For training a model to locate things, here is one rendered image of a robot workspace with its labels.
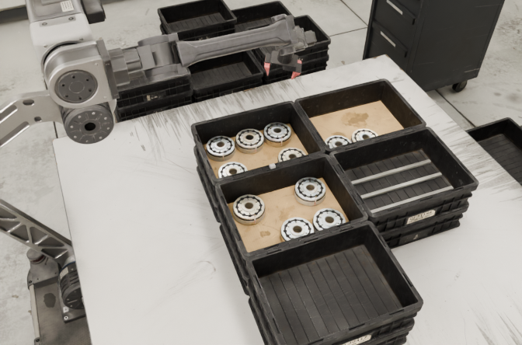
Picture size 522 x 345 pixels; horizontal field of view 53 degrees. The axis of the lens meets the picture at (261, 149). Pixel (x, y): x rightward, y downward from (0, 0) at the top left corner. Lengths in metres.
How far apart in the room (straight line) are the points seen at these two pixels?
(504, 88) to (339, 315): 2.66
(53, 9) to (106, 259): 0.84
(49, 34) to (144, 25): 3.00
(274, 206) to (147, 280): 0.47
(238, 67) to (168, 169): 1.17
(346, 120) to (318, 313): 0.83
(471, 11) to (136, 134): 2.01
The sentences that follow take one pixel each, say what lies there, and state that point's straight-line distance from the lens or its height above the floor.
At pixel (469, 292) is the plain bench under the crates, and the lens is 1.83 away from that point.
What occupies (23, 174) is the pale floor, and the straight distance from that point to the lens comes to 3.24.
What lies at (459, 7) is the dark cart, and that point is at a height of 0.70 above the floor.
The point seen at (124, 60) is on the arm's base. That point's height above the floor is 1.48.
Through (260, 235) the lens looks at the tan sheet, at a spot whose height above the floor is 0.83.
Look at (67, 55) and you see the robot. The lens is 1.27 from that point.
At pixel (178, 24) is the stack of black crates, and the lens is 3.30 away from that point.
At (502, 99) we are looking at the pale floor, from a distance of 3.81.
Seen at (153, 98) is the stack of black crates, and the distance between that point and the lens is 2.72.
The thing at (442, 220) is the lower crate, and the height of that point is 0.77.
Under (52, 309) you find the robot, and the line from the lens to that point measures 2.35.
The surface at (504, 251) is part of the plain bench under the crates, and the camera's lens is 1.97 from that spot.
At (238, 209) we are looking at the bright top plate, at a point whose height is 0.86.
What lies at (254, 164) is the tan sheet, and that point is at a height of 0.83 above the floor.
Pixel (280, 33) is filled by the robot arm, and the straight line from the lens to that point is 1.41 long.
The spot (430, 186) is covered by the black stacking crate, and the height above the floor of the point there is 0.83.
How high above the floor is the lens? 2.18
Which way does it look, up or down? 45 degrees down
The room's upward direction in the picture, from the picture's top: straight up
